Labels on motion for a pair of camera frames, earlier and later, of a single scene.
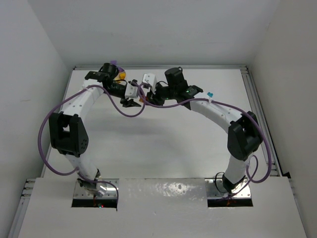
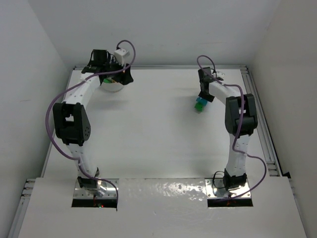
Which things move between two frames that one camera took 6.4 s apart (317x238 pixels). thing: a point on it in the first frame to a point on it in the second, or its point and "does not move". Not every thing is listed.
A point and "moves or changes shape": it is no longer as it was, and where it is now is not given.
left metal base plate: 111,185 does not move
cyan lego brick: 210,94 moves or changes shape
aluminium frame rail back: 184,67 does not move
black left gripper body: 125,99 to 120,75
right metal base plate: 216,188 does not move
